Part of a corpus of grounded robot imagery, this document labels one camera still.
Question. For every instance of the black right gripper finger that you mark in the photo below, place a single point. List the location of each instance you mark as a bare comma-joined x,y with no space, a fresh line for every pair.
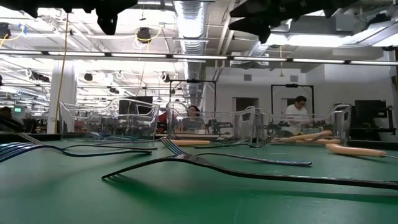
248,25
252,9

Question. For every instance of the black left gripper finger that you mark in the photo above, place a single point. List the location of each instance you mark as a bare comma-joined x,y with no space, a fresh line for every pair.
126,3

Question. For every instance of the clear plastic bin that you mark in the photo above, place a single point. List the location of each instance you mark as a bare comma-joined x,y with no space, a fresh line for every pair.
71,124
177,127
343,124

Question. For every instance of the iridescent blue metal fork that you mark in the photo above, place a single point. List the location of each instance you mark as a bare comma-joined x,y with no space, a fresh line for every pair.
102,135
124,137
298,163
12,151

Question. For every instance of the black background robot arm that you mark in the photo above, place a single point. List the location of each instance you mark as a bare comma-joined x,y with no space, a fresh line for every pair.
217,126
14,124

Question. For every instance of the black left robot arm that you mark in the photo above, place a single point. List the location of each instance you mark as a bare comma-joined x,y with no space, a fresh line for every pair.
15,6

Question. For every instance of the long light bar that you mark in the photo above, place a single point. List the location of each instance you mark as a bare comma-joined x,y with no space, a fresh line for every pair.
199,57

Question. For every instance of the black round ceiling fixture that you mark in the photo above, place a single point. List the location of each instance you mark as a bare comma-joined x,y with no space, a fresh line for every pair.
165,77
88,77

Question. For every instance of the white pillar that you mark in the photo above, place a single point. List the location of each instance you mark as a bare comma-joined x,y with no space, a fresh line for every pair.
70,87

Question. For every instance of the black monitor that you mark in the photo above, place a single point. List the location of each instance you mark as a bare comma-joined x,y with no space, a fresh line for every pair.
136,101

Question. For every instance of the person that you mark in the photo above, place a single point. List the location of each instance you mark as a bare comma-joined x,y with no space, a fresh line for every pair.
193,112
295,115

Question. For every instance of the red object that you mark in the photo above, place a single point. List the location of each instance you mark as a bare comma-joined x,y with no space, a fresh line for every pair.
161,119

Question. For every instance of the black equipment rack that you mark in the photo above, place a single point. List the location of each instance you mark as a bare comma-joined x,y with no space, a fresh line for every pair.
367,112

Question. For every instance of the green exit sign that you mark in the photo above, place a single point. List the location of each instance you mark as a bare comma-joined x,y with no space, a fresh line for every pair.
17,109

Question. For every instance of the green table mat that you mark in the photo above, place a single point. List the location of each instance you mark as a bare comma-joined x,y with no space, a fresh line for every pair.
199,205

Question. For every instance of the silver ventilation duct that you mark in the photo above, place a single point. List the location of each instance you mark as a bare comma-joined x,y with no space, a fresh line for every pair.
189,31
259,49

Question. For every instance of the black ceiling camera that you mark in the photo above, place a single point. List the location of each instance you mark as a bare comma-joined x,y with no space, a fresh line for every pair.
143,35

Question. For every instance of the wall vent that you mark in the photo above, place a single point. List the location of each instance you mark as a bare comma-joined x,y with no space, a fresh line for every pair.
247,77

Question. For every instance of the black rig frame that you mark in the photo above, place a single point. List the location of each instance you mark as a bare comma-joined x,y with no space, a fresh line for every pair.
292,85

